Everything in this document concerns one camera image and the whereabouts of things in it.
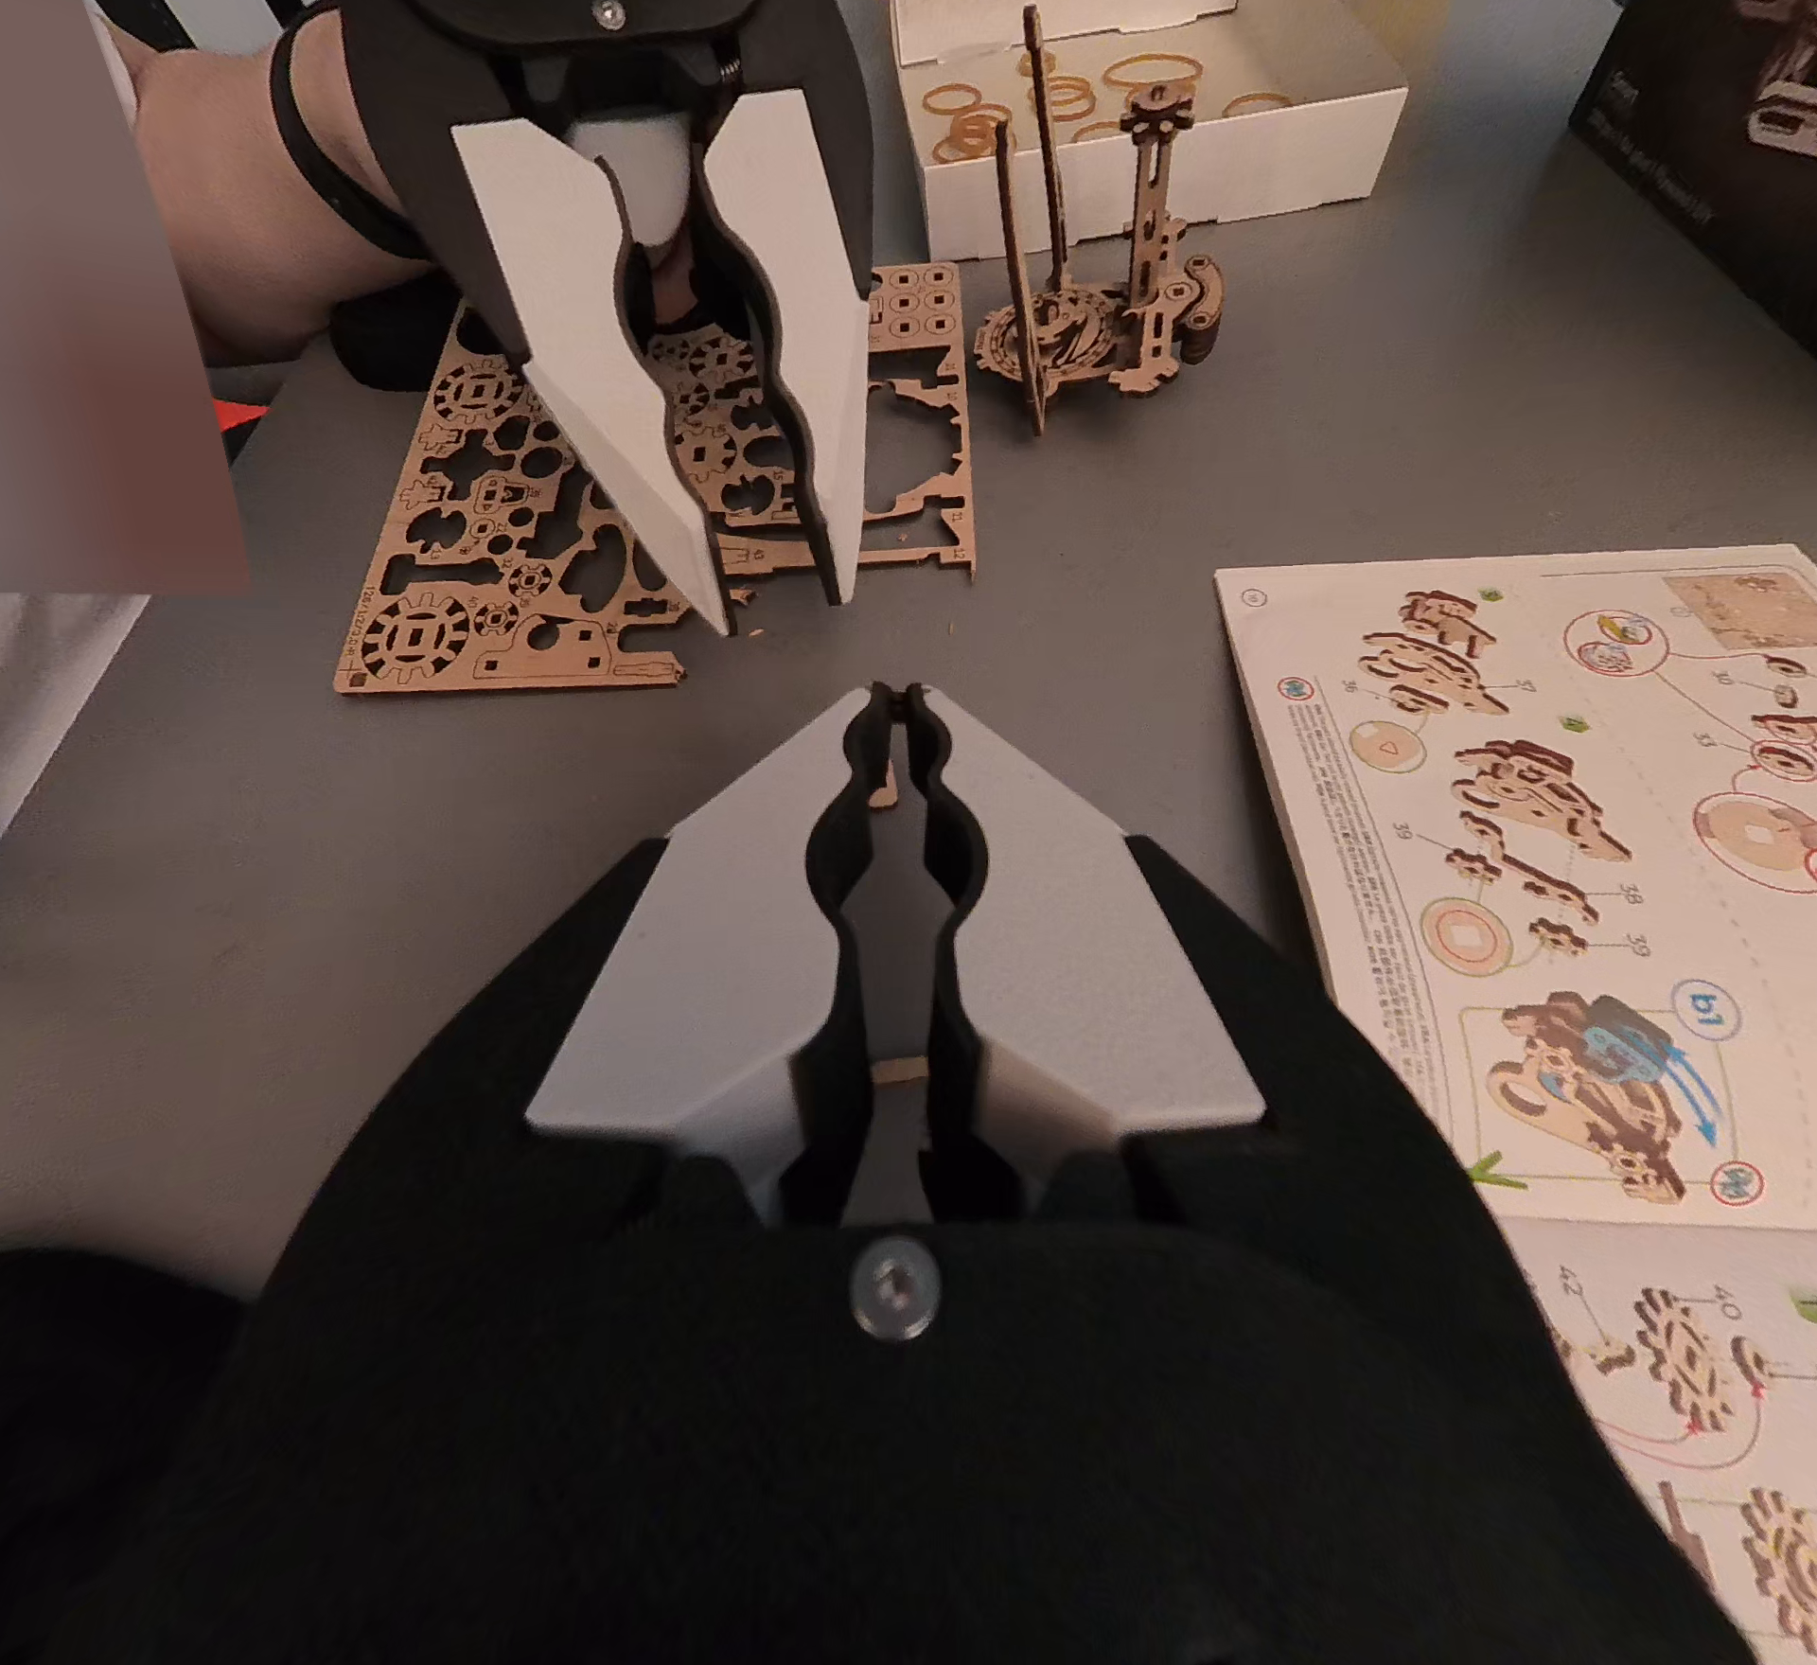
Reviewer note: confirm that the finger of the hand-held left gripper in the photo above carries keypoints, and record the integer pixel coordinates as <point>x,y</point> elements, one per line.
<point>808,272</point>
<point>568,301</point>

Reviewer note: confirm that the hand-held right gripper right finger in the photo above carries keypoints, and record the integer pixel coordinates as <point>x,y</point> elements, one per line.
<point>1079,985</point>

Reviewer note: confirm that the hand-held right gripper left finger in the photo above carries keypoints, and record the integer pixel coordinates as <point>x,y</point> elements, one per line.
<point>681,985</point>

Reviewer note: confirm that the small wooden lever part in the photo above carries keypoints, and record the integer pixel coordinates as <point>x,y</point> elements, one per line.
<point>885,789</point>

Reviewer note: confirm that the laser-cut wooden parts sheet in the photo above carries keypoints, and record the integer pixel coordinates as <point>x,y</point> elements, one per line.
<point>568,661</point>

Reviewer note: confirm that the person's left forearm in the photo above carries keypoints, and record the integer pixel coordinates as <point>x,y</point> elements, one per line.
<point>255,232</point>

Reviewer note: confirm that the partly built wooden model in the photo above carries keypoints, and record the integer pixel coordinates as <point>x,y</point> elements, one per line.
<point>1079,339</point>

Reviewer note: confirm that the black model kit box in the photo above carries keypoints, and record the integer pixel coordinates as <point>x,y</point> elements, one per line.
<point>1705,60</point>

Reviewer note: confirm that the person's left hand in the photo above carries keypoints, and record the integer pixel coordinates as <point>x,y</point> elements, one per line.
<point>340,133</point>

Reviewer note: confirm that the long wooden stick part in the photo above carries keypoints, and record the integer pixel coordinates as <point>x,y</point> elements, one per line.
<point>898,1071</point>

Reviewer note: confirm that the black wristband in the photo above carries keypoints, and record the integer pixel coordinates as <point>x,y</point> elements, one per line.
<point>289,117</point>

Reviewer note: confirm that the orange plastic object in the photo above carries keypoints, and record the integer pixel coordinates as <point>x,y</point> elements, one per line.
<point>238,415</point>

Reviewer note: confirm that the open instruction booklet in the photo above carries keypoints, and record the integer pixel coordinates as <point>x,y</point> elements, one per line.
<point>1561,843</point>

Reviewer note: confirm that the white cardboard box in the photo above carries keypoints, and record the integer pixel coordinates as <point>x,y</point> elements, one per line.
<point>1320,153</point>

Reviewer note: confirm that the person's pale clothing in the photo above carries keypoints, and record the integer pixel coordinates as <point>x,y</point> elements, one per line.
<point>58,700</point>

